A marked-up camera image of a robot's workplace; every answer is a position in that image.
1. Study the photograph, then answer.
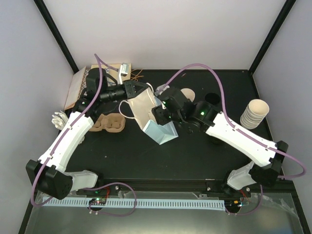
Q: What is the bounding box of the light blue paper bag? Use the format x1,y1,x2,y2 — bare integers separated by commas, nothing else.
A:
121,83,178,145

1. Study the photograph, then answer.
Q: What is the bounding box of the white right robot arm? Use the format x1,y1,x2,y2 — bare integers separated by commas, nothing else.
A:
152,87,288,196

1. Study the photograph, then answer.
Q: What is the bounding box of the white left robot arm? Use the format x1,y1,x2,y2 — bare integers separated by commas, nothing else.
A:
26,68,150,200

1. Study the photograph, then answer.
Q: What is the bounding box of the tan kraft paper bag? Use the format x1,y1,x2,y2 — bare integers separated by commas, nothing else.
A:
90,62,144,81

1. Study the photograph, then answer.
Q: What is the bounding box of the blue checkered paper bag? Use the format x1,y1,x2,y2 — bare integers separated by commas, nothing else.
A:
80,68,122,98

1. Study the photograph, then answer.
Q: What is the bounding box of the black paper cup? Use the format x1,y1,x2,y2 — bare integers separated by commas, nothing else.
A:
205,93,221,106

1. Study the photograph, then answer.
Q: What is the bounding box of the white orange-edged paper bag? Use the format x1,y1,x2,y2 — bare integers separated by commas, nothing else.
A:
64,66,86,110

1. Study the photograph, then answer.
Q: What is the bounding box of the tall stack of paper cups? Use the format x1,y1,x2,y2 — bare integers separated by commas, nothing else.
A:
240,99,270,130

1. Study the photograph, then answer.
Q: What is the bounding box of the small electronics board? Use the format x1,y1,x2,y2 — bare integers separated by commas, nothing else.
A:
88,198,107,206

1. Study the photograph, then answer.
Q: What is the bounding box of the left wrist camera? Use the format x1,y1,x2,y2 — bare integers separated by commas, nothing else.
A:
117,63,131,84

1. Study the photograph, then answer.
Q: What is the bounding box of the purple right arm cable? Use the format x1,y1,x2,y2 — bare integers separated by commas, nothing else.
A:
160,63,307,180

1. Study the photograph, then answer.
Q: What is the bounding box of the light blue slotted cable duct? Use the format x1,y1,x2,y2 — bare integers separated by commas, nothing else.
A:
45,197,225,211

